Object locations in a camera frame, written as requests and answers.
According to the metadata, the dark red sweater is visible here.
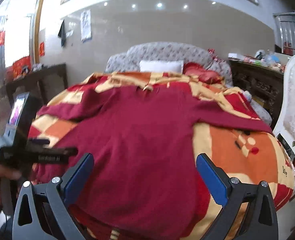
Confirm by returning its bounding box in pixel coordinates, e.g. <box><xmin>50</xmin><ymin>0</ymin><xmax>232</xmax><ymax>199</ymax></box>
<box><xmin>40</xmin><ymin>86</ymin><xmax>270</xmax><ymax>239</ymax></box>

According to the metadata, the metal stair railing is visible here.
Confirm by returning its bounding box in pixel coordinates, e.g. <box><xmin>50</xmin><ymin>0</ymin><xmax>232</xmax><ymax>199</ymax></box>
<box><xmin>273</xmin><ymin>12</ymin><xmax>295</xmax><ymax>56</ymax></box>

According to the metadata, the red satin pillow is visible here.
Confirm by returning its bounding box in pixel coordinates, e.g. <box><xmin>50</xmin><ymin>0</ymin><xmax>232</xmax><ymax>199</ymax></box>
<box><xmin>183</xmin><ymin>62</ymin><xmax>224</xmax><ymax>85</ymax></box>

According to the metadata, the clutter on nightstand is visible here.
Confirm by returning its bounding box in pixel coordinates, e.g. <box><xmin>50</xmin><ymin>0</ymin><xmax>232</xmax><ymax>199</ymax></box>
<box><xmin>228</xmin><ymin>50</ymin><xmax>285</xmax><ymax>73</ymax></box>

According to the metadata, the dark wooden side table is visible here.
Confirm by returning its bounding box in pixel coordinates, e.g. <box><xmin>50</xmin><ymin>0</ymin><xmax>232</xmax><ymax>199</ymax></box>
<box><xmin>5</xmin><ymin>63</ymin><xmax>68</xmax><ymax>107</ymax></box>

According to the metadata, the red box on table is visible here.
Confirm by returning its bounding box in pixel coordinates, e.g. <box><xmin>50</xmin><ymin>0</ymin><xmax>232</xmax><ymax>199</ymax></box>
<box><xmin>12</xmin><ymin>56</ymin><xmax>31</xmax><ymax>79</ymax></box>

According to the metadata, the window with wooden frame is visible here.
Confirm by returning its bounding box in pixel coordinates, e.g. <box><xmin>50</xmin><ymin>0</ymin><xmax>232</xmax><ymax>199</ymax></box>
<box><xmin>0</xmin><ymin>0</ymin><xmax>44</xmax><ymax>79</ymax></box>

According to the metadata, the dark carved wooden nightstand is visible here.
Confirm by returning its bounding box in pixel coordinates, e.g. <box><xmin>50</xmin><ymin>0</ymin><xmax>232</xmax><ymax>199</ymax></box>
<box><xmin>230</xmin><ymin>60</ymin><xmax>283</xmax><ymax>128</ymax></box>

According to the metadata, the white wall paper notice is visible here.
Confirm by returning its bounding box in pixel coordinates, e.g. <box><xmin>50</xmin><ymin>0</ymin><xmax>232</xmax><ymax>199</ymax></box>
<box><xmin>80</xmin><ymin>9</ymin><xmax>92</xmax><ymax>42</ymax></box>

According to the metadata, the dark cloth hanging on wall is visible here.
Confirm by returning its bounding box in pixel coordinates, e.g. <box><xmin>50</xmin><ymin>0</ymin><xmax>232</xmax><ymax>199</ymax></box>
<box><xmin>58</xmin><ymin>20</ymin><xmax>66</xmax><ymax>47</ymax></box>

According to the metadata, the white pillow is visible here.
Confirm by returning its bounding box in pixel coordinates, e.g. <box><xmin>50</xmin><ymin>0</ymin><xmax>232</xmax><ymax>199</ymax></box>
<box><xmin>139</xmin><ymin>60</ymin><xmax>184</xmax><ymax>74</ymax></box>

